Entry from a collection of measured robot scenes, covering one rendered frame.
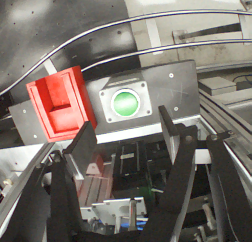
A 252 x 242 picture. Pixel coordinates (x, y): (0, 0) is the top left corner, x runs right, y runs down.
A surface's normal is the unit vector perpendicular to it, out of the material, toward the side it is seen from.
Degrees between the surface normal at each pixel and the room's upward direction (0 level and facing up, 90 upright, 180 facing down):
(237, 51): 0
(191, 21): 0
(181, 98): 0
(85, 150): 90
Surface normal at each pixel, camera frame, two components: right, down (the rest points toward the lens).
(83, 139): 0.97, -0.20
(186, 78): -0.04, 0.38
